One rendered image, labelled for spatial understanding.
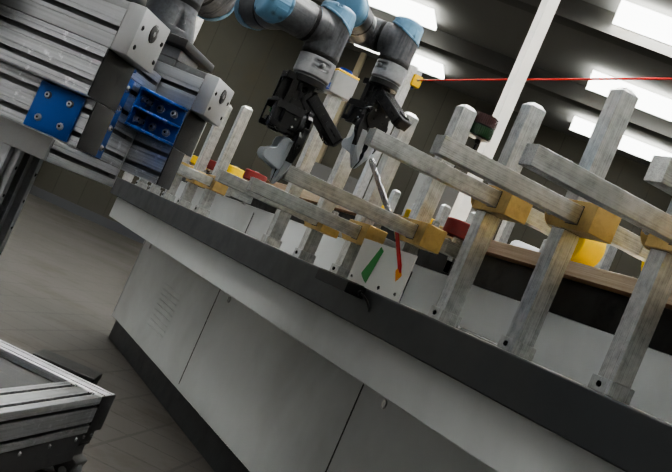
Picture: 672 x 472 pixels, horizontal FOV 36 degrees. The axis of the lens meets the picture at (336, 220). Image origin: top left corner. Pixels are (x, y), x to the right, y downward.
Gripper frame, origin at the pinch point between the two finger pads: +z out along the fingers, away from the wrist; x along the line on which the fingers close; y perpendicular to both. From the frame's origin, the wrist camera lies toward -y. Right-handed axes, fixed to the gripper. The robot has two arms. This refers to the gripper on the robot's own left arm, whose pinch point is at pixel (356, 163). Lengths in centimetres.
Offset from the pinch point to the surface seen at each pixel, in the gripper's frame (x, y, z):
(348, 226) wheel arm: -0.4, -5.2, 14.0
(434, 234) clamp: 4.9, -33.7, 9.7
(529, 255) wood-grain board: -5, -50, 6
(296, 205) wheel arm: 12.1, -0.3, 14.6
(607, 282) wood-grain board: 4, -73, 7
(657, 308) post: 29, -97, 11
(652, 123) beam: -745, 393, -238
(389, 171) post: -7.0, -3.8, -1.6
